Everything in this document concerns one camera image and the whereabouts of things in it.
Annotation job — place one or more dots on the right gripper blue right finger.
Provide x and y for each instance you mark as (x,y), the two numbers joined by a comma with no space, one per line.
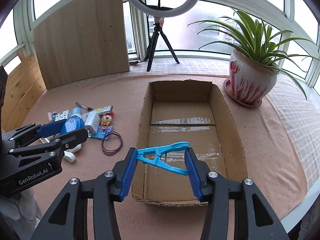
(197,173)

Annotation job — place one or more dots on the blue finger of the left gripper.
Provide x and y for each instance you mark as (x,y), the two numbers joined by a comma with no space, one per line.
(48,130)
(68,141)

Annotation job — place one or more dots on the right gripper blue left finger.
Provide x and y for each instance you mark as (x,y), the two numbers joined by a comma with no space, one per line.
(123,175)

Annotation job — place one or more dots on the white USB charger plug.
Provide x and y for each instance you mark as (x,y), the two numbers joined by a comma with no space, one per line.
(92,123)

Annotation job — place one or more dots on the round blue compact case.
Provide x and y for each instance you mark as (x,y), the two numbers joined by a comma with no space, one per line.
(73,123)

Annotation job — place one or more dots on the white sunscreen bottle blue cap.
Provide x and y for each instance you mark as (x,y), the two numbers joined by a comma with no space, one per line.
(76,113)

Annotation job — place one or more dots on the white neck massager roller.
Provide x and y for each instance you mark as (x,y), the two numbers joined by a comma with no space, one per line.
(69,154)

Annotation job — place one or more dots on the patterned tissue pack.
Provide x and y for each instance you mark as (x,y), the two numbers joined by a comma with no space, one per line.
(64,115)

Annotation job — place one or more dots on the black gel pen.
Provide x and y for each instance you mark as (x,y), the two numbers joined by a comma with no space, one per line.
(84,107)

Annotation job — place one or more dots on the blue plastic card holder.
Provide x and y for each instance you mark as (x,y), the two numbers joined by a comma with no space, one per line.
(102,130)

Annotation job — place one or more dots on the patterned white lighter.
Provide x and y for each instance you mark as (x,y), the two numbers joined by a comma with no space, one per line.
(104,110)

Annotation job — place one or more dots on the orange cartoon toy figure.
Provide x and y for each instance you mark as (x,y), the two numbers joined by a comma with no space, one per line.
(106,120)

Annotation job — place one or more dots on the wooden plank panel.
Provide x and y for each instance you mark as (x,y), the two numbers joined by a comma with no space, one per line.
(24,87)

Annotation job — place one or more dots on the open cardboard box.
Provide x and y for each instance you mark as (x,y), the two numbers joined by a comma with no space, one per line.
(195,112)

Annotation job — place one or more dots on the pink tablecloth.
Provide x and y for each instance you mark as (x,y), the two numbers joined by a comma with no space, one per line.
(271,160)

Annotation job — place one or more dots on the red white pot saucer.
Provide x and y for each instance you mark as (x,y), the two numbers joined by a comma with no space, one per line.
(238,98)

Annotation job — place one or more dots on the light wooden board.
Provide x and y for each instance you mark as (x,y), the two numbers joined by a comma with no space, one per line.
(81,40)

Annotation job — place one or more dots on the red white flower pot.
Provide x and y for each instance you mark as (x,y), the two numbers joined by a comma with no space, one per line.
(249,78)

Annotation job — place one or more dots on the green spider plant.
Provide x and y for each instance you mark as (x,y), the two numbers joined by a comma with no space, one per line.
(255,42)

